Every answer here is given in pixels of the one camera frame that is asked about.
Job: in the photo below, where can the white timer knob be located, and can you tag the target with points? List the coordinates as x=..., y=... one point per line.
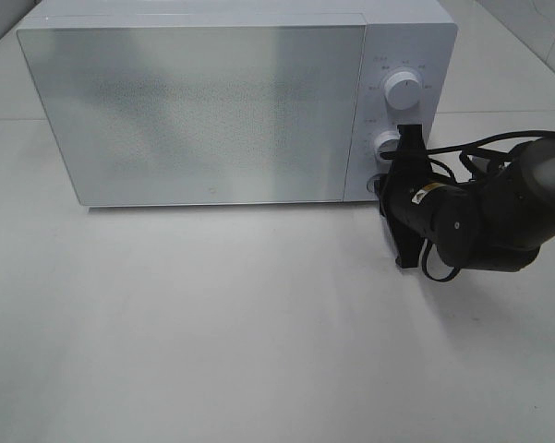
x=386, y=141

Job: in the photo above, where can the white microwave oven body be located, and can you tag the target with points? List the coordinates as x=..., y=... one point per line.
x=398, y=34

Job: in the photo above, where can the upper white power knob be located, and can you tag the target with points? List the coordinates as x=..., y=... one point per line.
x=402, y=89

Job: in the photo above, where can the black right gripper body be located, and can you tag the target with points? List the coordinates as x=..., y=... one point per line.
x=407, y=167

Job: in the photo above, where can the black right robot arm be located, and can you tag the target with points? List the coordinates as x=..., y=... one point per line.
x=486, y=205

